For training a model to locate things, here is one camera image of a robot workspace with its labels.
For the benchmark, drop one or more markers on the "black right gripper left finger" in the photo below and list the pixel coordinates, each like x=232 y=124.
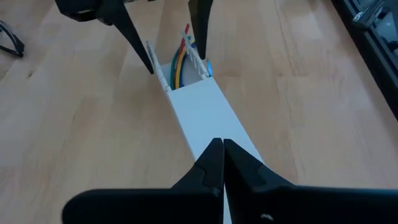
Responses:
x=149 y=208

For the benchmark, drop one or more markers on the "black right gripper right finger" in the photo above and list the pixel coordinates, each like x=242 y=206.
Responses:
x=311 y=208

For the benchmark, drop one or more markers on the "black frame eyeglasses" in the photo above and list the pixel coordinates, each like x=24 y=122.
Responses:
x=14 y=42

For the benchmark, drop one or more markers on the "black aluminium table frame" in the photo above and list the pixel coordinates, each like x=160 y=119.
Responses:
x=373 y=59

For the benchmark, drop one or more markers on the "white duct cover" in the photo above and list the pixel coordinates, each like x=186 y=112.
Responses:
x=205 y=118

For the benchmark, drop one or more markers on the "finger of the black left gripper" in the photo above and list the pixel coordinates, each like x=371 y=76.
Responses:
x=201 y=25
x=124 y=25

